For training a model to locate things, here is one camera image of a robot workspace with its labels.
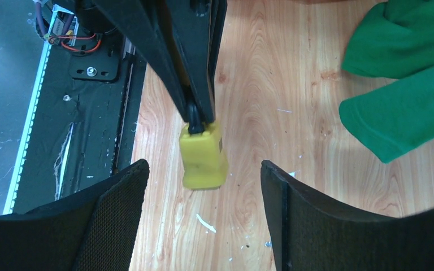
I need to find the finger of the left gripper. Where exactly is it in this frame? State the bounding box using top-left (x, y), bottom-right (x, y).
top-left (94, 0), bottom-right (188, 122)
top-left (166, 0), bottom-right (227, 123)

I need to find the green garment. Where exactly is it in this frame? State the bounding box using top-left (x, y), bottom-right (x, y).
top-left (339, 1), bottom-right (434, 163)

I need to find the yellow black padlock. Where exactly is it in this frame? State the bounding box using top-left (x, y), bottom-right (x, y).
top-left (179, 102), bottom-right (228, 190)

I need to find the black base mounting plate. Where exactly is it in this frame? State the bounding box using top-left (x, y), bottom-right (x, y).
top-left (3, 1), bottom-right (146, 215)

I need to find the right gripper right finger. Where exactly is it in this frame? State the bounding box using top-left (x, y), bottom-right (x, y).
top-left (261, 160), bottom-right (434, 270)

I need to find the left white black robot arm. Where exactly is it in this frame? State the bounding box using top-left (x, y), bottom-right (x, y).
top-left (59, 1), bottom-right (227, 123)

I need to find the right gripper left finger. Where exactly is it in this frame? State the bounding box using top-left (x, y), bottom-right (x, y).
top-left (0, 159), bottom-right (150, 270)

